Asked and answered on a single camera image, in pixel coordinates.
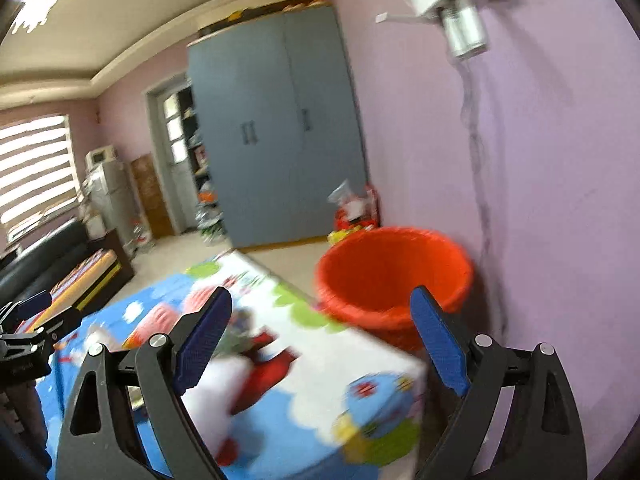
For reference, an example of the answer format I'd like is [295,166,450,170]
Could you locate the red lined trash bin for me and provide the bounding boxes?
[314,226,474,353]

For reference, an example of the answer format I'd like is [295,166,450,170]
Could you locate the black leather sofa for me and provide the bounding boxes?
[1,220,134,315]

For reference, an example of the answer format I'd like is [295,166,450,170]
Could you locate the striped sofa cushion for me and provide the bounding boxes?
[20,249,122,333]

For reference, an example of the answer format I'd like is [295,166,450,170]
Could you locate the striped window blind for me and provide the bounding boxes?
[0,115,81,243]

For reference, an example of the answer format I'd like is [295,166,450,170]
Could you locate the silver refrigerator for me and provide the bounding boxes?
[86,160,138,256]

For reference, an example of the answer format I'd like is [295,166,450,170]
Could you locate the cartoon printed blue tablecloth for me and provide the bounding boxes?
[37,252,425,479]

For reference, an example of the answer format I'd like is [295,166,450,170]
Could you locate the brown cardboard sheet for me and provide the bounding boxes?
[130,154,175,240]

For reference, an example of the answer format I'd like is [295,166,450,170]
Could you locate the white microwave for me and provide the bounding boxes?
[85,145,117,170]

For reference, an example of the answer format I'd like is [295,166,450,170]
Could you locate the dark shelving unit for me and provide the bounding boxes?
[177,86,226,244]

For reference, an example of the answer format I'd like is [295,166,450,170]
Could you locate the grey door with windows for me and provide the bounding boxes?
[158,91,198,231]

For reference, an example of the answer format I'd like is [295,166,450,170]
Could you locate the yellow snack package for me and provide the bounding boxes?
[328,226,366,245]

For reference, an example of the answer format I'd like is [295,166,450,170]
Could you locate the red bag with plastic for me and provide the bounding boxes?
[328,179,381,231]

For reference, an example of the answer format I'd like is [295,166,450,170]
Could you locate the grey blue wardrobe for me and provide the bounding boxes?
[188,6,368,248]

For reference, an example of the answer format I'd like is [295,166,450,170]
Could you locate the black router cable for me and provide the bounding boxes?
[456,56,494,261]

